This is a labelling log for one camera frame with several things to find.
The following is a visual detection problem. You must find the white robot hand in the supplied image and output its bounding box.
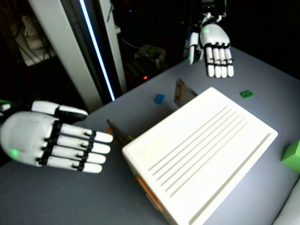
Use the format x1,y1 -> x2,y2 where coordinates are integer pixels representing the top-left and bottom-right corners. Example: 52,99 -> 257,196
0,100 -> 114,174
183,22 -> 235,78

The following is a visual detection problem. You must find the transparent plastic panel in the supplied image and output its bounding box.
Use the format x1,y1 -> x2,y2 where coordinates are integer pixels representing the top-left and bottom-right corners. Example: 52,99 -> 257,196
173,78 -> 199,108

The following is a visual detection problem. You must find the large white ribbed box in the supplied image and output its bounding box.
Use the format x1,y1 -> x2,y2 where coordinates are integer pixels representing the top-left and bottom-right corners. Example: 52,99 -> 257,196
121,86 -> 279,225

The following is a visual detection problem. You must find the green and white device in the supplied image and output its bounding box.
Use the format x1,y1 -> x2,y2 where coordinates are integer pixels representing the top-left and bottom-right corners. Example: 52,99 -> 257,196
138,45 -> 166,62

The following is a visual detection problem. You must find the grey table cloth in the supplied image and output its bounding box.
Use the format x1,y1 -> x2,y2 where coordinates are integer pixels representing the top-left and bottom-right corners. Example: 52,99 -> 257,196
0,45 -> 300,225

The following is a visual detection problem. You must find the small green block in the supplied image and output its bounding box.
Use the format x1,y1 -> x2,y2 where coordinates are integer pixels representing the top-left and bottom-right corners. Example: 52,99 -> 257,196
239,90 -> 255,99

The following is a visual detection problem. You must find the black device with red light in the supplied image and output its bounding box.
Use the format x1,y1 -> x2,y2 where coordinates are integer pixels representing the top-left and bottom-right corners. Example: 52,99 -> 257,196
123,61 -> 154,82

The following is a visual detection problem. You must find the white pillar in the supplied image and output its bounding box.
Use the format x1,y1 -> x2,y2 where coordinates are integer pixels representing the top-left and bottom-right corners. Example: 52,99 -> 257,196
28,0 -> 128,112

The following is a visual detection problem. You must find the glowing light strip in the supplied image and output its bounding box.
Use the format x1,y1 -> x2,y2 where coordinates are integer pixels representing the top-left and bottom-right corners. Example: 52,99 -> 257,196
79,0 -> 116,102

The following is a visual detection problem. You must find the large light green block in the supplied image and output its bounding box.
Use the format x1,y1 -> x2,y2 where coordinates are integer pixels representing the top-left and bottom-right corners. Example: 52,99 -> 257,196
281,138 -> 300,173

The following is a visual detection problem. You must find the white box with cables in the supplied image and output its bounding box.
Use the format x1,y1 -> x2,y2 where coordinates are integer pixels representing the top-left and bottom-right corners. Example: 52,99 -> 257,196
15,15 -> 57,67

